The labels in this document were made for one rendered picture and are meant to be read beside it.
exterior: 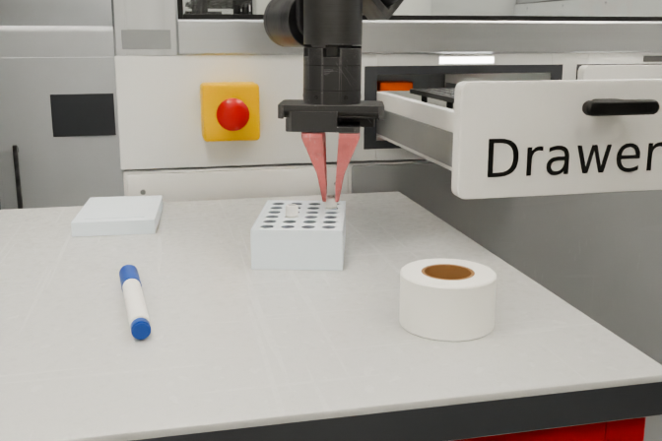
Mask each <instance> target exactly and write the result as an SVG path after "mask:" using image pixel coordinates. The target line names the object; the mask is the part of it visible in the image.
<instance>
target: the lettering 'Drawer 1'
mask: <svg viewBox="0 0 662 441"><path fill-rule="evenodd" d="M495 143H504V144H508V145H510V146H511V148H512V150H513V162H512V165H511V167H510V169H509V170H507V171H504V172H496V173H493V164H494V144H495ZM577 147H578V152H579V158H580V164H581V170H582V173H587V172H588V169H589V166H590V163H591V160H592V157H593V154H594V152H595V157H596V163H597V169H598V172H604V169H605V165H606V162H607V159H608V156H609V153H610V149H611V147H612V145H608V146H607V149H606V152H605V154H604V157H603V161H602V164H601V162H600V157H599V151H598V145H592V148H591V151H590V154H589V157H588V160H587V163H586V166H585V160H584V154H583V149H582V146H577ZM629 147H632V148H634V149H635V155H632V156H622V153H623V151H624V149H626V148H629ZM656 147H662V142H660V143H656V144H655V145H654V146H653V143H649V144H648V155H647V167H646V170H651V161H652V153H653V151H654V149H655V148H656ZM543 149H544V147H537V148H535V149H534V150H533V151H532V148H528V151H527V168H526V176H528V175H531V163H532V156H533V155H534V153H535V152H537V151H542V150H543ZM554 150H562V151H563V152H564V157H552V158H551V159H550V160H549V161H548V163H547V171H548V173H550V174H551V175H559V174H561V173H562V172H563V174H568V163H569V152H568V149H567V148H566V147H564V146H554V147H551V148H550V152H551V151H554ZM625 158H640V150H639V147H638V146H637V145H636V144H632V143H629V144H625V145H623V146H621V148H620V149H619V151H618V154H617V166H618V168H619V169H620V170H621V171H624V172H632V171H636V170H638V165H637V166H635V167H632V168H625V167H623V165H622V161H621V159H625ZM556 160H564V165H563V168H562V169H561V170H559V171H553V170H552V169H551V165H552V163H553V162H554V161H556ZM517 164H518V149H517V146H516V145H515V144H514V143H513V142H512V141H510V140H506V139H489V159H488V177H502V176H506V175H508V174H510V173H512V172H513V171H514V169H515V168H516V166H517Z"/></svg>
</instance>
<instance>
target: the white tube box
mask: <svg viewBox="0 0 662 441"><path fill-rule="evenodd" d="M287 204H296V205H298V217H297V218H294V219H288V218H286V205H287ZM345 240H346V201H339V202H337V210H327V209H326V208H325V202H323V201H283V200H268V201H267V202H266V204H265V206H264V207H263V209H262V211H261V213H260V214H259V216H258V218H257V220H256V221H255V223H254V225H253V227H252V228H251V230H250V244H251V270H313V271H343V265H344V252H345Z"/></svg>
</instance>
